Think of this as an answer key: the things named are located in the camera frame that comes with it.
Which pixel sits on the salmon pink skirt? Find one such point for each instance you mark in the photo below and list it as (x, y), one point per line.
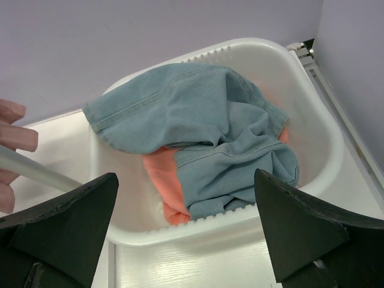
(211, 143)

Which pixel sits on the dusty pink garment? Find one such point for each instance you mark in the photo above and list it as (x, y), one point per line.
(13, 137)

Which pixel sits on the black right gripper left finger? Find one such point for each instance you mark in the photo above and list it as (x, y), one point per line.
(60, 228)

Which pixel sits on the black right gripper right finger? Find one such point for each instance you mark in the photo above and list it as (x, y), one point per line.
(311, 241)

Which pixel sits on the blue grey garment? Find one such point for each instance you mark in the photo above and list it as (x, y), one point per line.
(126, 118)

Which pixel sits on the white metal clothes rack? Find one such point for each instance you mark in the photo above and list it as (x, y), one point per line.
(36, 171)

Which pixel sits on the white plastic basket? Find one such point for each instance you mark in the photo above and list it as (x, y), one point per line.
(314, 136)

